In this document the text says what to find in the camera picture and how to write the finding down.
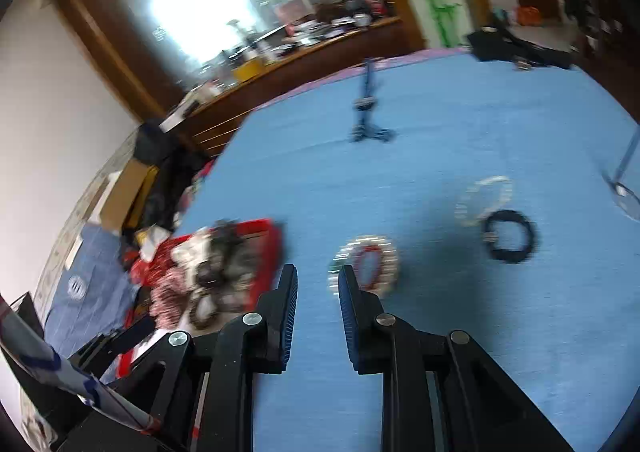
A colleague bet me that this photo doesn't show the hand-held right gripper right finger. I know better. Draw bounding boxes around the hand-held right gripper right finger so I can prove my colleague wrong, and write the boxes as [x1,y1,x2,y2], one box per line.
[338,266,576,452]

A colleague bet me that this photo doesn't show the red and white bracelets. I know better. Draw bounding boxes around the red and white bracelets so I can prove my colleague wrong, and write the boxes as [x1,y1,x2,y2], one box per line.
[327,233,401,300]

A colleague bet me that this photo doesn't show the glass window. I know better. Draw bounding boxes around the glass window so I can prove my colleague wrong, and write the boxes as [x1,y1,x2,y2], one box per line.
[100,0,396,83]

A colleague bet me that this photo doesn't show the clear blue frame glasses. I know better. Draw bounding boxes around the clear blue frame glasses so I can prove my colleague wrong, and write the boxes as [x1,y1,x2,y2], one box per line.
[602,125,640,222]

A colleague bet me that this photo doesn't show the red jewelry box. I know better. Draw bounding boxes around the red jewelry box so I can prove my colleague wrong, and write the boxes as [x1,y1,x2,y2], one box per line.
[145,217,287,328]

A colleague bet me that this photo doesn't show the cluttered wooden counter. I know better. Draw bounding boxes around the cluttered wooden counter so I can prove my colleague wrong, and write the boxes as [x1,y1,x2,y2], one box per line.
[165,15,426,158]

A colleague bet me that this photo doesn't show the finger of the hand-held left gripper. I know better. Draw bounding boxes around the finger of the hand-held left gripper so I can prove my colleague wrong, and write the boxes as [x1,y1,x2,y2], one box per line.
[67,319,166,383]
[10,291,48,339]

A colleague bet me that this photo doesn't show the black hair scrunchie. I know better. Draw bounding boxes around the black hair scrunchie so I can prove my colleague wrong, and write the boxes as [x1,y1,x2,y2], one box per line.
[481,209,540,264]

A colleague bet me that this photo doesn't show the black cloth pile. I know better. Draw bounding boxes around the black cloth pile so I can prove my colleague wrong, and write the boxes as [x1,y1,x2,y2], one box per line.
[132,119,211,233]

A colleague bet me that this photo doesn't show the blue plastic object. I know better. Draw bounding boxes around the blue plastic object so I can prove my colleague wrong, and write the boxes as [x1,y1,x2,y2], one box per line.
[348,57,398,144]

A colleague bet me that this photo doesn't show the yellow box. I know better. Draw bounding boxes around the yellow box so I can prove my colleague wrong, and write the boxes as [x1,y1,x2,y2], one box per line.
[232,57,263,82]

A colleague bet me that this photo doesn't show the cardboard boxes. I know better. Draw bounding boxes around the cardboard boxes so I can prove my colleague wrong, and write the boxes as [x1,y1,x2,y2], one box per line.
[87,157,161,238]

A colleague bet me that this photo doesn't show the white red blue striped cord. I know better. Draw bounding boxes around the white red blue striped cord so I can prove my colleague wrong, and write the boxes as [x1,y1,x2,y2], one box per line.
[0,295,163,435]

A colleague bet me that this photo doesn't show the white bead bracelet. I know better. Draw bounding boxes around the white bead bracelet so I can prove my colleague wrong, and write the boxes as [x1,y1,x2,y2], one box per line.
[454,175,515,228]

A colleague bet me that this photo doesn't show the red bangle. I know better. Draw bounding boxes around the red bangle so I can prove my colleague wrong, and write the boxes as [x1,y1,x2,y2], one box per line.
[351,245,385,290]

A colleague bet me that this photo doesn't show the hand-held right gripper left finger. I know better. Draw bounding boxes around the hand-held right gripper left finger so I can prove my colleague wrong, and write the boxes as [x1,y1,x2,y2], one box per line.
[145,263,299,452]

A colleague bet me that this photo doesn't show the blue denim cloth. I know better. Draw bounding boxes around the blue denim cloth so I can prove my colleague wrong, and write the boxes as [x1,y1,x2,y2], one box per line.
[42,225,136,358]

